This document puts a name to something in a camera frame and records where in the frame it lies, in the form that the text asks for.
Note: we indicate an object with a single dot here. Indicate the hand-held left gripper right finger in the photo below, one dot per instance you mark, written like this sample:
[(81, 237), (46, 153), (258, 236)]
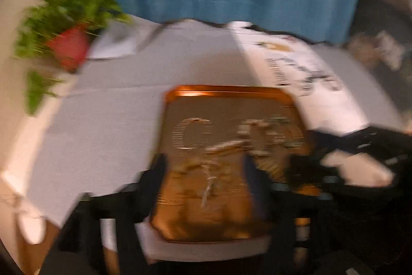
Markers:
[(255, 184)]

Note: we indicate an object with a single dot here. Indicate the pale blue cloth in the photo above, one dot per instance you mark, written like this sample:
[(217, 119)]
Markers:
[(112, 44)]

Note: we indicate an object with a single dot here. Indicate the white printed paper sheet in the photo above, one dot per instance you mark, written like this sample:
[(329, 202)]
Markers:
[(322, 94)]

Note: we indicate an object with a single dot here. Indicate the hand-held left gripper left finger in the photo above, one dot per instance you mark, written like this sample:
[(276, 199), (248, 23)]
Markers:
[(154, 184)]

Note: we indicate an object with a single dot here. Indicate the clear plastic storage bin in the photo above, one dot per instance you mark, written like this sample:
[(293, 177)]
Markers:
[(379, 49)]

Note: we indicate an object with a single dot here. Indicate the grey table cloth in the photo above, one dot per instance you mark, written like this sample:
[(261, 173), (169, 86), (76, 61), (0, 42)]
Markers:
[(112, 120)]

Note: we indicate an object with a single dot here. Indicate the red plant pot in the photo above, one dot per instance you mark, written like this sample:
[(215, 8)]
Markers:
[(69, 46)]

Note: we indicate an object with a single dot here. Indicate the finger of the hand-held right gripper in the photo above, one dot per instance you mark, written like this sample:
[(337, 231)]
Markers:
[(304, 168), (360, 139)]

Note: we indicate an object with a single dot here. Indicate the green plant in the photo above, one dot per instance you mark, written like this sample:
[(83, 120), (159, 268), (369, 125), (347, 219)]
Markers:
[(74, 4)]

